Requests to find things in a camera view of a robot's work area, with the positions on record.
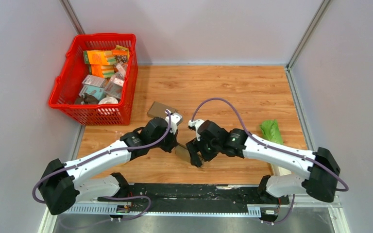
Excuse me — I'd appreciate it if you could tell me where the cardboard box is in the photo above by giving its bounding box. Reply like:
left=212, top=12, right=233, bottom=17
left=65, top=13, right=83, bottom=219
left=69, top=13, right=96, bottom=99
left=175, top=144, right=203, bottom=167
left=147, top=101, right=177, bottom=119

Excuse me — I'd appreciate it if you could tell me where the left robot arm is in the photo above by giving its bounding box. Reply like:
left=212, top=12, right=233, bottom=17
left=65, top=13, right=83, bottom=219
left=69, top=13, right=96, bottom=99
left=33, top=113, right=182, bottom=216

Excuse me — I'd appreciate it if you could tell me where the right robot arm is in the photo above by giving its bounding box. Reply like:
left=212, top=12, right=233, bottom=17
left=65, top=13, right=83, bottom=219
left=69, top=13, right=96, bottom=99
left=186, top=119, right=340, bottom=203

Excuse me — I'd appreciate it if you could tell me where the teal box in basket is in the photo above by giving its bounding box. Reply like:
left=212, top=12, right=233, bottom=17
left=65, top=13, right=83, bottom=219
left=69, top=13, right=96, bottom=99
left=79, top=84, right=106, bottom=100

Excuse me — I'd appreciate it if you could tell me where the orange green box lower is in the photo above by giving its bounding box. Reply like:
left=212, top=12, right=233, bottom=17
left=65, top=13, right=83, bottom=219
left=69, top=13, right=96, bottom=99
left=88, top=65, right=116, bottom=78

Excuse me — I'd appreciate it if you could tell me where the red plastic shopping basket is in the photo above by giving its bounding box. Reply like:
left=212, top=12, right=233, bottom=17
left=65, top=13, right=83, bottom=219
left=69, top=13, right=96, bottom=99
left=48, top=33, right=139, bottom=126

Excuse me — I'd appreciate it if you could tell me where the green napa cabbage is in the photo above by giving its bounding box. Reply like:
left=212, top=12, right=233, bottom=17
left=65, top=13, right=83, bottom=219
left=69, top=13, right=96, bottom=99
left=260, top=120, right=291, bottom=176

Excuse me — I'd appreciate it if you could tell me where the white tape roll in basket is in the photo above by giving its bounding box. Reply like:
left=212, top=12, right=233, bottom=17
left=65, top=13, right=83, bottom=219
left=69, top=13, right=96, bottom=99
left=99, top=97, right=119, bottom=105

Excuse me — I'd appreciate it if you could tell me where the clear packet in basket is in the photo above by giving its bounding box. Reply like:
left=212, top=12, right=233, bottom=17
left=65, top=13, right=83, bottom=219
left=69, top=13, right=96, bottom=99
left=104, top=73, right=124, bottom=100

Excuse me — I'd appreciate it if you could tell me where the colourful snack packet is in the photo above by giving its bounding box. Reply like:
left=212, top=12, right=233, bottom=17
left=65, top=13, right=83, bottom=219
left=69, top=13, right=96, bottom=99
left=111, top=45, right=130, bottom=64

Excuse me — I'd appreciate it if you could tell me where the grey packet in basket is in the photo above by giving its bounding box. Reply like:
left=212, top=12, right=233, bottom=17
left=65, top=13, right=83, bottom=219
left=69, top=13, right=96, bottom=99
left=82, top=75, right=107, bottom=88

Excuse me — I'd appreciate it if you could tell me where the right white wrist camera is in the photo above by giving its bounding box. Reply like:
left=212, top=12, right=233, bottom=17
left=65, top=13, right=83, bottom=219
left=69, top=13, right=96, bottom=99
left=188, top=119, right=204, bottom=141

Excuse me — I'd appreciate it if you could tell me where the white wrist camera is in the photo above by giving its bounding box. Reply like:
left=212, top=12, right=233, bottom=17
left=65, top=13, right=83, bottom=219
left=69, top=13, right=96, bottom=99
left=188, top=119, right=204, bottom=141
left=165, top=109, right=183, bottom=134

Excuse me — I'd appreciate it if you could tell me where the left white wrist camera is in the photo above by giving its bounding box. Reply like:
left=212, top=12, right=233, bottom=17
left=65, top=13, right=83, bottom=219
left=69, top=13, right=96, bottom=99
left=165, top=109, right=183, bottom=134

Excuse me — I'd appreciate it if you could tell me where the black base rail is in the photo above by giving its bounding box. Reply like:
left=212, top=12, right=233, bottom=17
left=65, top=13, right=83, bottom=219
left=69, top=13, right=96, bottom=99
left=57, top=183, right=290, bottom=222

